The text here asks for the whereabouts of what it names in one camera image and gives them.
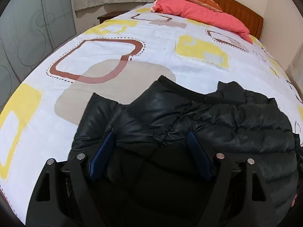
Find dark wooden nightstand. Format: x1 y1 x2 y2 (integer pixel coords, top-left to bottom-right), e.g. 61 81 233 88
97 11 126 24

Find orange patterned cushion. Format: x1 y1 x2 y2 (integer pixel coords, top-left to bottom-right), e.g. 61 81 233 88
186 0 223 12

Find patterned white bed sheet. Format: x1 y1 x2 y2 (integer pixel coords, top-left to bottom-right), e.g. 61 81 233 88
1 4 302 221

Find brown wooden headboard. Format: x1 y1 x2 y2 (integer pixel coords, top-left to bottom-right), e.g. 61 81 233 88
155 0 264 40

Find coral red pillow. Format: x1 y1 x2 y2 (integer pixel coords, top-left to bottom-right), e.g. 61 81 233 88
151 0 253 44

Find black puffer jacket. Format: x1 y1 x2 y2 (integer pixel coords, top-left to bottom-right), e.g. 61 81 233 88
68 76 300 226

